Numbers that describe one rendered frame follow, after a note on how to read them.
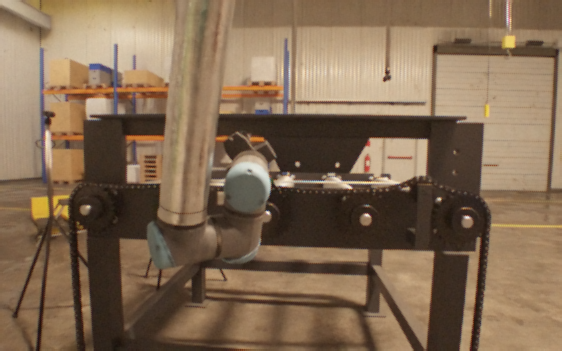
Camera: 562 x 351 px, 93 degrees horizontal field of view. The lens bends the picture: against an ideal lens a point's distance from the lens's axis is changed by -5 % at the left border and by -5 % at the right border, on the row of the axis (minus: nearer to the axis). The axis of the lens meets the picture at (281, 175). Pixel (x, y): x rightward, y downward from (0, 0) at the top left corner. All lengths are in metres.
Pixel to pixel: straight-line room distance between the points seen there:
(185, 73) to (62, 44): 13.67
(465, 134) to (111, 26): 12.66
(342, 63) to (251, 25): 3.41
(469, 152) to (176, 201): 0.87
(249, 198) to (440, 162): 0.66
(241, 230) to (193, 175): 0.17
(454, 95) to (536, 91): 2.79
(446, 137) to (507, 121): 11.09
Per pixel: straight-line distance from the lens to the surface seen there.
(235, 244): 0.60
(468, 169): 1.06
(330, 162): 0.94
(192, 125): 0.47
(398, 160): 10.40
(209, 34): 0.47
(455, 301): 1.12
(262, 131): 0.96
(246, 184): 0.55
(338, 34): 10.84
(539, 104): 12.82
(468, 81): 11.60
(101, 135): 1.15
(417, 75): 11.01
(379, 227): 0.93
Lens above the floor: 1.04
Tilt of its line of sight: 4 degrees down
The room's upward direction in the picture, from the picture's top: 1 degrees clockwise
